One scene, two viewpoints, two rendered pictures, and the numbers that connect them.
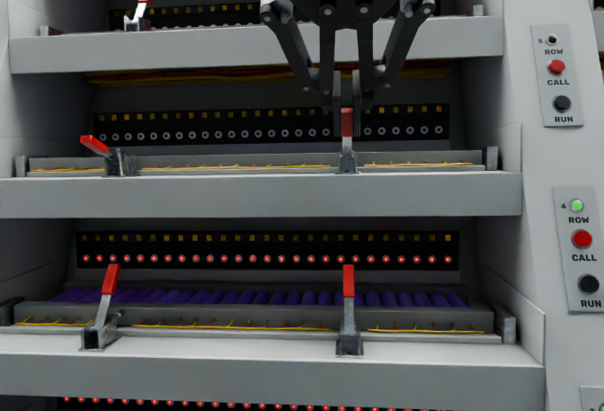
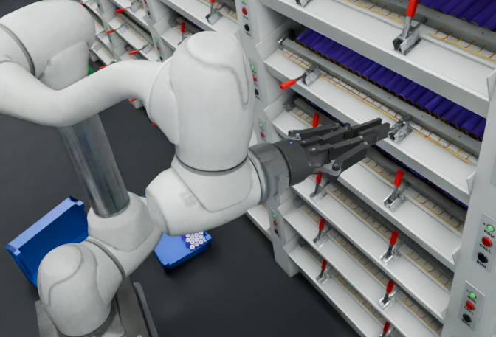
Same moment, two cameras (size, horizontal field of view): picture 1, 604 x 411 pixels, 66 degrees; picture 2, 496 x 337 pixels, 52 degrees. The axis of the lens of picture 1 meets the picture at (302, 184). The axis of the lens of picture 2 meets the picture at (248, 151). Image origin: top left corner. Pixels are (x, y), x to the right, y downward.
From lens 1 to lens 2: 94 cm
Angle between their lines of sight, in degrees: 77
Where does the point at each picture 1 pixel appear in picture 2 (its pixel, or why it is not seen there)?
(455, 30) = (459, 93)
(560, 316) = (467, 257)
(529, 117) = (483, 172)
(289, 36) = not seen: hidden behind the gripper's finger
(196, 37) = (325, 26)
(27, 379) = not seen: hidden behind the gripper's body
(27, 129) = (280, 18)
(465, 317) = (459, 217)
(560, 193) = (484, 217)
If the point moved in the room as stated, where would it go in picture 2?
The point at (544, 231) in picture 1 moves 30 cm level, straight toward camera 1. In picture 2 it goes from (472, 226) to (300, 267)
